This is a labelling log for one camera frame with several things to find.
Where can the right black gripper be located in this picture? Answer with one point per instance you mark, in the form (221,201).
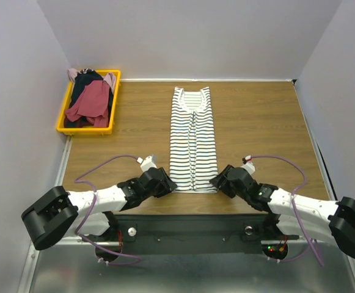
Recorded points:
(220,182)

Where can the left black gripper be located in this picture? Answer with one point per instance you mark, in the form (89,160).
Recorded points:
(167,185)

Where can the black white striped tank top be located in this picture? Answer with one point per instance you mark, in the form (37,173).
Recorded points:
(193,157)

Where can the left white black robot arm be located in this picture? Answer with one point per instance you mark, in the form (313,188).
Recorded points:
(60,213)

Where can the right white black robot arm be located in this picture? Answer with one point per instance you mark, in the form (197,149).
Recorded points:
(332,222)

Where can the maroon tank top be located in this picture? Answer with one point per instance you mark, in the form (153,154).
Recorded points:
(91,107)

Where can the dark navy tank top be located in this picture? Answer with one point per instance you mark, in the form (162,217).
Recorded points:
(76,92)

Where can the pale pink tank top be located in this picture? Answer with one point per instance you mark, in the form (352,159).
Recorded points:
(86,76)

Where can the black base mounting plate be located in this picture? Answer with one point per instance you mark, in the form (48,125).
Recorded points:
(194,234)

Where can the yellow plastic bin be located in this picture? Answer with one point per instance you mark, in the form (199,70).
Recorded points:
(89,130)

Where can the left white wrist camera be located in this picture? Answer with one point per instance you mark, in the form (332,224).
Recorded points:
(147,162)

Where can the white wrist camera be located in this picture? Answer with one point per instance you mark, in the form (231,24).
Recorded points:
(248,165)
(147,162)

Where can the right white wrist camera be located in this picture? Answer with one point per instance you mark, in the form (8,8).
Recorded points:
(248,165)

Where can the aluminium extrusion frame rail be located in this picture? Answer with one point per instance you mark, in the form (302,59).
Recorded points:
(32,254)

